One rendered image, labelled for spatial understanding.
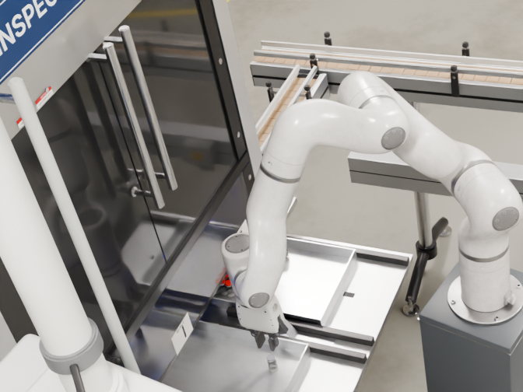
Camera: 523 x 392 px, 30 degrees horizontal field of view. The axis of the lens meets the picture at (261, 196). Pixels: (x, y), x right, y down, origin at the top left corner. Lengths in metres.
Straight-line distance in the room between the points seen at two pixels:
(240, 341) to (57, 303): 1.21
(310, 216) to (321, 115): 2.20
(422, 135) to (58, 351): 0.99
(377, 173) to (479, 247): 1.23
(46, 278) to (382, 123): 0.85
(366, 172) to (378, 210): 0.60
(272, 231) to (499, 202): 0.50
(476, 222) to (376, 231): 1.82
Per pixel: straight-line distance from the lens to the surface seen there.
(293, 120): 1.94
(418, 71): 3.22
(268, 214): 2.03
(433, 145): 2.09
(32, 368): 1.67
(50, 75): 1.80
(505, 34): 5.12
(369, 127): 1.92
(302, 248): 2.68
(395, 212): 4.08
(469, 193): 2.22
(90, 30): 1.89
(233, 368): 2.44
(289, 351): 2.44
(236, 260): 2.09
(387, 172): 3.49
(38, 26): 1.76
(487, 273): 2.39
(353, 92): 2.01
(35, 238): 1.26
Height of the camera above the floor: 2.71
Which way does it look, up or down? 39 degrees down
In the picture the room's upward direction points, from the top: 13 degrees counter-clockwise
